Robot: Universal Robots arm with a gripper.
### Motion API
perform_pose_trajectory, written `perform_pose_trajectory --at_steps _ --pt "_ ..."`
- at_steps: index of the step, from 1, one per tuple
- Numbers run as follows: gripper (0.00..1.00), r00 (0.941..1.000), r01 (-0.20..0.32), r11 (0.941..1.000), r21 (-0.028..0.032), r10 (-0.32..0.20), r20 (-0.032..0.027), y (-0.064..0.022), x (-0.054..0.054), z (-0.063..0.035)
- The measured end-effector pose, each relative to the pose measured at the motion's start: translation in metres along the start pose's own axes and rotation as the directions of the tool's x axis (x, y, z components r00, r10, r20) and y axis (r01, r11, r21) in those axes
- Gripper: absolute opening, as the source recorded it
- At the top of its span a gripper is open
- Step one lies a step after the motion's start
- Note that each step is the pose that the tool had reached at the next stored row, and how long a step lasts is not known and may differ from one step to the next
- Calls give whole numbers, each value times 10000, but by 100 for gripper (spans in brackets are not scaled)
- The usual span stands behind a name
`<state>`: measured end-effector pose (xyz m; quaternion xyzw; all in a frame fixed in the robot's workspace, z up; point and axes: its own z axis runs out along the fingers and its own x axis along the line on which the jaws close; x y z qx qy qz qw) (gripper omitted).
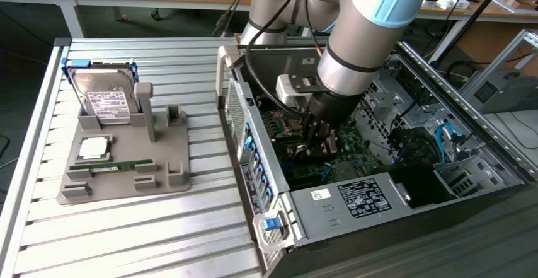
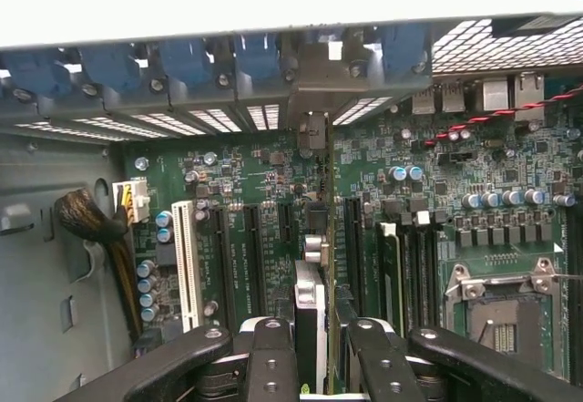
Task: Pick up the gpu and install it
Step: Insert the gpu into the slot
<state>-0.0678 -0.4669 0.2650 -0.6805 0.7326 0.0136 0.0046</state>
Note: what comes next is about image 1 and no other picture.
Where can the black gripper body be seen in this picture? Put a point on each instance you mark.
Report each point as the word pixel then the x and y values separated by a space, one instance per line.
pixel 334 107

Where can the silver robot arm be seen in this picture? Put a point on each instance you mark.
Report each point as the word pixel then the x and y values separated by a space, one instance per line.
pixel 357 38

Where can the CPU socket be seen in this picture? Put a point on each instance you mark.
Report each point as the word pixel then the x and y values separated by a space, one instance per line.
pixel 292 123

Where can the green motherboard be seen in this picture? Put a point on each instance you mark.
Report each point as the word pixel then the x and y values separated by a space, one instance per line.
pixel 353 145

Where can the grey chipset heat sink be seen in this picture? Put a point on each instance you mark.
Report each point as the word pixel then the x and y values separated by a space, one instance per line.
pixel 348 170

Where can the grey power supply unit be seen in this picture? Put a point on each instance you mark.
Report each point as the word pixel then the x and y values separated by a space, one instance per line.
pixel 320 215

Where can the blue case latch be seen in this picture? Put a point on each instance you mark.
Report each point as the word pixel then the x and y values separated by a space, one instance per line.
pixel 270 223

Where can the silver disk bay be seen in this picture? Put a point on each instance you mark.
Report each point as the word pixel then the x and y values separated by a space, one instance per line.
pixel 466 177

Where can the open PC case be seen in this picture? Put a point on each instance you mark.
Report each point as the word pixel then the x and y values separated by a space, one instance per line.
pixel 378 252

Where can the grey computer tower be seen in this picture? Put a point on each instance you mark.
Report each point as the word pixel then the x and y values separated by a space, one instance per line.
pixel 509 95

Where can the grey parts rack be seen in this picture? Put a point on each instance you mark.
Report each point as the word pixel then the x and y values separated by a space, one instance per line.
pixel 126 142

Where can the black tripod pole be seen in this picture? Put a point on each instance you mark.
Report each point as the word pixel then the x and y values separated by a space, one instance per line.
pixel 474 16

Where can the white box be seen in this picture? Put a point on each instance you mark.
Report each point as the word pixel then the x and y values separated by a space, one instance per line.
pixel 460 4

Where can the green RAM stick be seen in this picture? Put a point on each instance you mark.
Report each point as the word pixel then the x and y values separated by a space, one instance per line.
pixel 118 165

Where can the silver hard disk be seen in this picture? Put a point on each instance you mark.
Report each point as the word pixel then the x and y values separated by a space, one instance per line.
pixel 103 101

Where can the silver CPU chip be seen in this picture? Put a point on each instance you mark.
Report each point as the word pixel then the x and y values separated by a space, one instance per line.
pixel 94 148

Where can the blue disk carrier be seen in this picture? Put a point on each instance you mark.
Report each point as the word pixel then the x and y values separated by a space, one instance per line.
pixel 78 63

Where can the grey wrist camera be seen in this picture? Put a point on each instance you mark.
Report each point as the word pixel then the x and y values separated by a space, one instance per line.
pixel 290 90

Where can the aluminium profile frame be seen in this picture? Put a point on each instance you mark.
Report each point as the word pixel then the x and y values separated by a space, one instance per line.
pixel 518 43

